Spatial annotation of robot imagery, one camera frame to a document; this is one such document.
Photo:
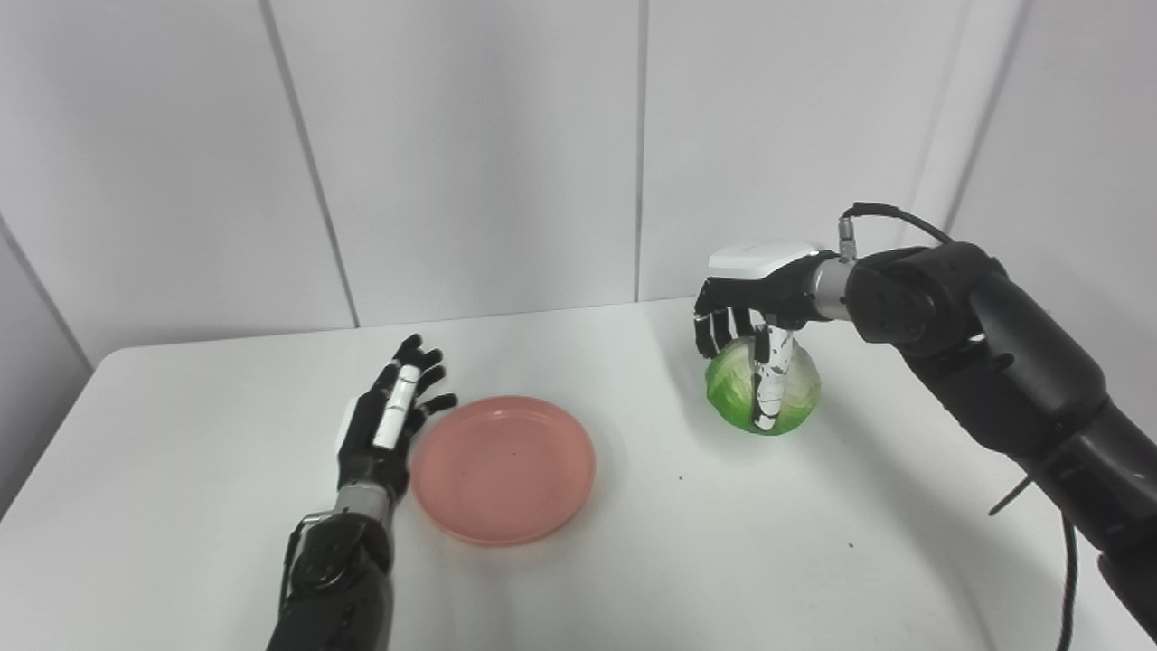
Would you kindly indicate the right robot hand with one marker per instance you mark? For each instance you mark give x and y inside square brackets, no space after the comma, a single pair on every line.
[768,307]

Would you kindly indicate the green white cabbage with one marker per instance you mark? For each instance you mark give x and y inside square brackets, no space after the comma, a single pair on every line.
[723,389]

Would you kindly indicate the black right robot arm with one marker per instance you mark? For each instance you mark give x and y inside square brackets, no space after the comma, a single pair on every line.
[1003,380]

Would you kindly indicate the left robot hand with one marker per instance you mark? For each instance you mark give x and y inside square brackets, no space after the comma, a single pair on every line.
[389,425]

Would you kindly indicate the pink plate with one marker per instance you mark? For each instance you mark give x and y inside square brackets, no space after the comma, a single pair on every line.
[503,468]

